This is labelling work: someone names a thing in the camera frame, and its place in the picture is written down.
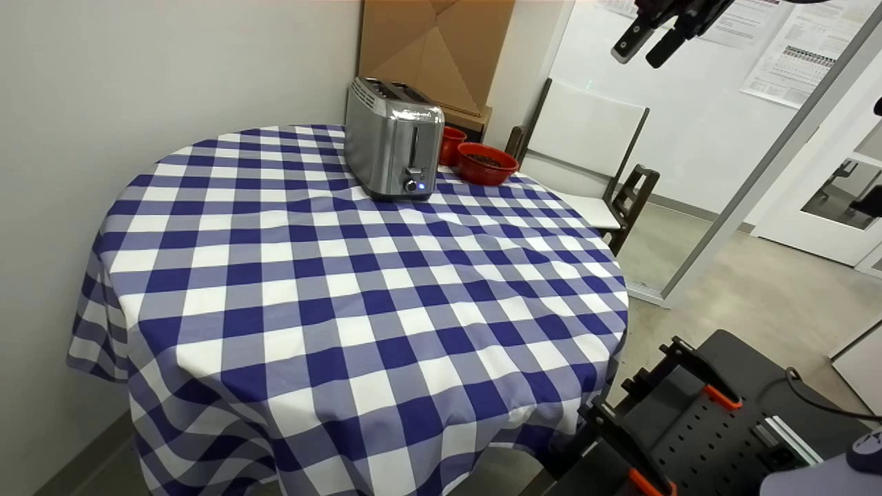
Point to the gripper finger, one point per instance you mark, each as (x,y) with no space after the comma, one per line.
(670,43)
(631,40)

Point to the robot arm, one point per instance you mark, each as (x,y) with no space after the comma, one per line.
(827,475)

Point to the toaster lever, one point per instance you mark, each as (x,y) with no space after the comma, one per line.
(415,171)

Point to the silver toaster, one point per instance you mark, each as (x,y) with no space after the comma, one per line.
(386,138)

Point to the white folding chair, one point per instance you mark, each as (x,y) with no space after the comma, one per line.
(586,151)

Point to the small cardboard box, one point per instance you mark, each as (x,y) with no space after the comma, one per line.
(468,122)

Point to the red bowl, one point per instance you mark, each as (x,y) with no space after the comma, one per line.
(486,165)

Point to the large cardboard box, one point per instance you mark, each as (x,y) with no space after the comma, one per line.
(434,48)

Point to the red cup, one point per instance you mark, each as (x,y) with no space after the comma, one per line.
(449,145)

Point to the white door with window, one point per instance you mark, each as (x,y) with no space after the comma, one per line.
(827,200)

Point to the black clamp with orange trigger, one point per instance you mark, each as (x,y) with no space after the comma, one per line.
(696,379)
(620,441)

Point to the white cabinet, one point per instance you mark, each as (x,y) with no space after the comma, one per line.
(863,372)

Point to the blue white checkered tablecloth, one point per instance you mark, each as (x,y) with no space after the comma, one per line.
(344,310)

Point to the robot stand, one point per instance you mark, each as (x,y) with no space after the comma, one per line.
(716,441)

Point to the printed wall sheet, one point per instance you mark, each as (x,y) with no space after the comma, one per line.
(744,21)

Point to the printed wall poster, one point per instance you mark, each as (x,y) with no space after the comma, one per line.
(803,58)

